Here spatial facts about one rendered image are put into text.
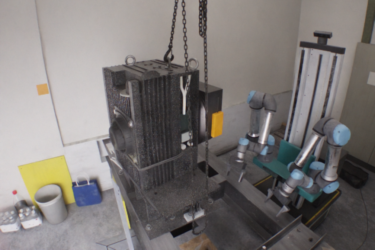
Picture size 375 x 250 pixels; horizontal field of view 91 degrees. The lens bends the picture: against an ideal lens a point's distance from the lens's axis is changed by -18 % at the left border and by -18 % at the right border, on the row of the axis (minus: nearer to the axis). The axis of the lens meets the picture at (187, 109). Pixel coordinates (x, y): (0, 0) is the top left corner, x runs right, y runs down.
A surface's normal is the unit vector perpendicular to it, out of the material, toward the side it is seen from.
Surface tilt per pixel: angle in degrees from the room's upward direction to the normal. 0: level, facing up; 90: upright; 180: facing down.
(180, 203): 0
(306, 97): 90
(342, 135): 83
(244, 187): 0
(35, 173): 87
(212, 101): 90
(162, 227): 0
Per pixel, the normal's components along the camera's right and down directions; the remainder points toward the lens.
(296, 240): 0.00, -0.92
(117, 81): 0.61, 0.30
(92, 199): 0.28, 0.38
